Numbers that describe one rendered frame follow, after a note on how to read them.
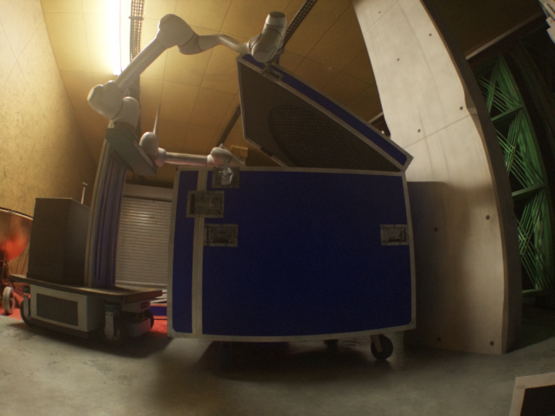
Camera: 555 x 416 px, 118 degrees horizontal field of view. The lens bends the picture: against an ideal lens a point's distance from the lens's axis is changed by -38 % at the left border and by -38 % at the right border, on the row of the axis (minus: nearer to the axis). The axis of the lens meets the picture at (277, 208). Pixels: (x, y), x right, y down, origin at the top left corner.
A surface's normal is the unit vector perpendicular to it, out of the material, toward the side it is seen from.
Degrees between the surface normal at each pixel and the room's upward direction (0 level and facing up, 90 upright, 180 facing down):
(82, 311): 90
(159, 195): 90
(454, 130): 90
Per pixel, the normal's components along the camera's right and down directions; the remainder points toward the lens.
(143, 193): 0.42, -0.22
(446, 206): -0.91, -0.10
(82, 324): 0.12, -0.24
